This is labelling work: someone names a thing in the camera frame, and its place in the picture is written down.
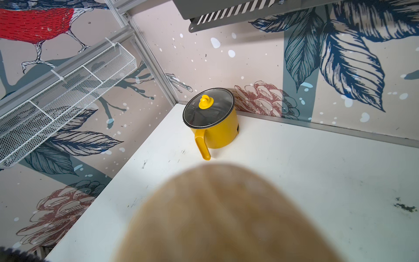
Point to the wooden handle claw hammer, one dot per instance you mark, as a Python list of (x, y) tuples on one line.
[(221, 213)]

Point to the yellow pot with lid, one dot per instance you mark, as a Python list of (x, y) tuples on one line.
[(212, 117)]

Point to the black hanging wire basket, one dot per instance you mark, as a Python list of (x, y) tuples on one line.
[(205, 15)]

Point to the white wire mesh shelf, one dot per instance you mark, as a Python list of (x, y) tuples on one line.
[(34, 120)]

